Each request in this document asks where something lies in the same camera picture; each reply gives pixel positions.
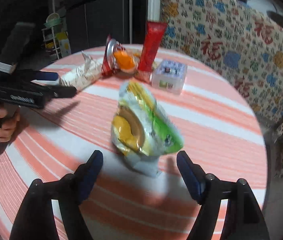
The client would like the beige snack wrapper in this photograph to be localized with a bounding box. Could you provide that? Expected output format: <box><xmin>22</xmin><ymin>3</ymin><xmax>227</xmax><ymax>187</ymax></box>
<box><xmin>59</xmin><ymin>51</ymin><xmax>103</xmax><ymax>92</ymax></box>

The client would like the crushed red soda can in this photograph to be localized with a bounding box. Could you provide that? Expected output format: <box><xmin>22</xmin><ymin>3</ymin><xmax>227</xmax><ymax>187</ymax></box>
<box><xmin>101</xmin><ymin>35</ymin><xmax>124</xmax><ymax>77</ymax></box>

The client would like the orange snack bag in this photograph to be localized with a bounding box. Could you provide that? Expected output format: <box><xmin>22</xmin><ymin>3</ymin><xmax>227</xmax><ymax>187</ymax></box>
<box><xmin>113</xmin><ymin>50</ymin><xmax>141</xmax><ymax>74</ymax></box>

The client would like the yellow green snack bag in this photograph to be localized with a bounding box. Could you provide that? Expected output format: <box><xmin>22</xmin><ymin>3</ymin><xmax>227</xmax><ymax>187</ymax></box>
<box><xmin>111</xmin><ymin>81</ymin><xmax>184</xmax><ymax>177</ymax></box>

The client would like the clear plastic box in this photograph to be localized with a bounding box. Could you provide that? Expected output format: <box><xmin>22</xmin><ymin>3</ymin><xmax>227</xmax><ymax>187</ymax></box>
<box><xmin>151</xmin><ymin>60</ymin><xmax>188</xmax><ymax>94</ymax></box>

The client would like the red snack stick wrapper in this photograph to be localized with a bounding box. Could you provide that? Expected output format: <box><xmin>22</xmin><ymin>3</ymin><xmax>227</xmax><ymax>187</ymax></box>
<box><xmin>136</xmin><ymin>21</ymin><xmax>167</xmax><ymax>83</ymax></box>

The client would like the left hand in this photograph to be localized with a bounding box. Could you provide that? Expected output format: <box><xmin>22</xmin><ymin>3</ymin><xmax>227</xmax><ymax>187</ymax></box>
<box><xmin>0</xmin><ymin>101</ymin><xmax>21</xmax><ymax>149</ymax></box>

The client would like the yellow white box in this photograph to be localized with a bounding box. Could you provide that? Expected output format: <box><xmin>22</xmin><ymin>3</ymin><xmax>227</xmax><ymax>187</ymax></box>
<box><xmin>56</xmin><ymin>32</ymin><xmax>72</xmax><ymax>57</ymax></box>

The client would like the dark grey refrigerator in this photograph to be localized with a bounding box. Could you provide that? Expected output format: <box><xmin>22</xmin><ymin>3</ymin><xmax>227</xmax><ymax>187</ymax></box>
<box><xmin>65</xmin><ymin>0</ymin><xmax>130</xmax><ymax>53</ymax></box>

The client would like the pink striped tablecloth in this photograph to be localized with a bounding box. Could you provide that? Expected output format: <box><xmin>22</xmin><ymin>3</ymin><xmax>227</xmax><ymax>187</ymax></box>
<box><xmin>0</xmin><ymin>49</ymin><xmax>267</xmax><ymax>239</ymax></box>

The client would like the patterned floral fabric cover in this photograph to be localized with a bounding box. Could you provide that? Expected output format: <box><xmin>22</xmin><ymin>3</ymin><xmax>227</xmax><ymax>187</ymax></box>
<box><xmin>160</xmin><ymin>0</ymin><xmax>283</xmax><ymax>177</ymax></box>

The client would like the white wire rack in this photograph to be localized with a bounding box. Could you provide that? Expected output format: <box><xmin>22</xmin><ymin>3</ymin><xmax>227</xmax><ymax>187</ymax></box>
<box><xmin>42</xmin><ymin>12</ymin><xmax>63</xmax><ymax>61</ymax></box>

